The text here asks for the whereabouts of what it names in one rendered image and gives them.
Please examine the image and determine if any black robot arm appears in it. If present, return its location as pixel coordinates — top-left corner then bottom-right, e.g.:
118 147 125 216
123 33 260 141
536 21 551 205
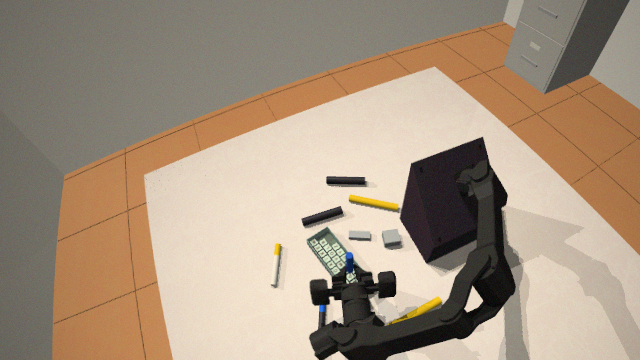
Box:
309 160 516 360

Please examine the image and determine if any black cylinder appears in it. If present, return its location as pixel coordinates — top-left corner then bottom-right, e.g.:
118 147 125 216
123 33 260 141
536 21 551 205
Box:
301 206 343 227
326 176 365 185

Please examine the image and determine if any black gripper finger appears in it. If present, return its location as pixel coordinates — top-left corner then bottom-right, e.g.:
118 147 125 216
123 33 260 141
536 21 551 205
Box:
353 264 372 282
332 265 347 285

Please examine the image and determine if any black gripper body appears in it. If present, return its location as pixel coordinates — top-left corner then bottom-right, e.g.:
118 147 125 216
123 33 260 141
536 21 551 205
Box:
309 271 397 311

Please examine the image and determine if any black and blue marker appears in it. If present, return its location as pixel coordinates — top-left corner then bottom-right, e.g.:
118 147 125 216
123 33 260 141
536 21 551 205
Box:
318 305 326 329

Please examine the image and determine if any blue stylus with silver tip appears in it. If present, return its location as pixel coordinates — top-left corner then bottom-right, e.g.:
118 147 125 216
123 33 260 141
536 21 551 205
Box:
345 252 353 274

